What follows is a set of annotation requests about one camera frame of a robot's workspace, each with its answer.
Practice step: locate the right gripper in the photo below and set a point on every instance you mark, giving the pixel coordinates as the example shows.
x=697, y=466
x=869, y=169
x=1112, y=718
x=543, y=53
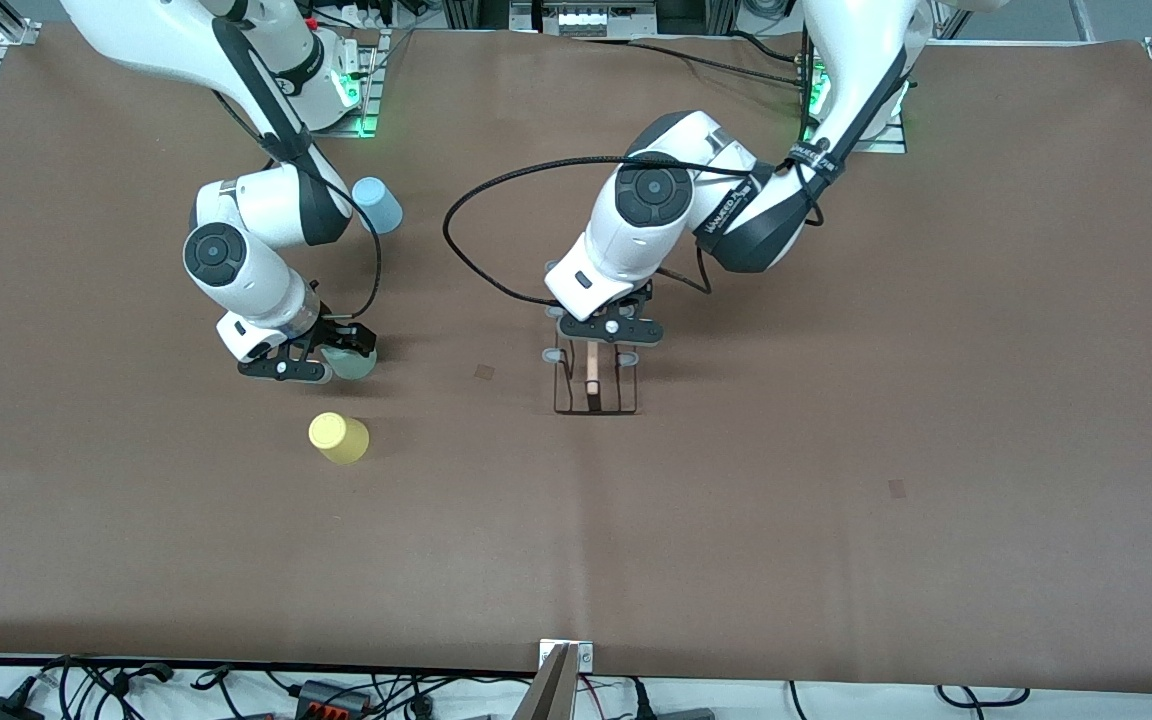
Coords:
x=332, y=330

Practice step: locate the light blue plastic cup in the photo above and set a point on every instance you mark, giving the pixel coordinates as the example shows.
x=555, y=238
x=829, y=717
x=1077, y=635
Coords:
x=381, y=205

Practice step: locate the yellow plastic cup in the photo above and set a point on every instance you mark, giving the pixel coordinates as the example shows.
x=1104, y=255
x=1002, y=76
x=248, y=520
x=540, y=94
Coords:
x=338, y=438

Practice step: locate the brown paper table cover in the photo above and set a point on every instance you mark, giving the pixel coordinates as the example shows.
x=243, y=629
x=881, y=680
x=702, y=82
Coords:
x=576, y=550

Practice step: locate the black orange connector box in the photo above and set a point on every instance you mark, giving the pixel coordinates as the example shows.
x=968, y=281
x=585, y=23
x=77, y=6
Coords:
x=334, y=697

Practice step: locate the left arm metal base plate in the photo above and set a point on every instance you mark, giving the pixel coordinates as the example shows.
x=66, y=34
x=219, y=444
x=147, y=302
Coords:
x=891, y=140

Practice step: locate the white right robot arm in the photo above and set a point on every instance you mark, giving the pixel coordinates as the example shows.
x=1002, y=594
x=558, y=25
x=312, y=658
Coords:
x=236, y=260

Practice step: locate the pale green plastic cup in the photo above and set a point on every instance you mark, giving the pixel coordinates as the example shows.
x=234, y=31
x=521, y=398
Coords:
x=351, y=368

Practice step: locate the black power adapter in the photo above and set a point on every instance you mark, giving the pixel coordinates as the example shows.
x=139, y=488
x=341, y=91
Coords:
x=1, y=708

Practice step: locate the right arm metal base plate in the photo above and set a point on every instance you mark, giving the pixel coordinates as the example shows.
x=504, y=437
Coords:
x=366, y=100

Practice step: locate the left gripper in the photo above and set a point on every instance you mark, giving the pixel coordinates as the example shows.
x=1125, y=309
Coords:
x=639, y=297

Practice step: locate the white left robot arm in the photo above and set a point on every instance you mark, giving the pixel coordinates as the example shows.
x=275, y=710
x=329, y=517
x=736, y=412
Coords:
x=656, y=200

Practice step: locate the white power strip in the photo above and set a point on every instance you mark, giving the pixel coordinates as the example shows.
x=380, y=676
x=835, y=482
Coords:
x=361, y=12

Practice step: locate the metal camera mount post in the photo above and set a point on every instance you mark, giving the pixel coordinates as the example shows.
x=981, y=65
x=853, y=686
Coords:
x=554, y=685

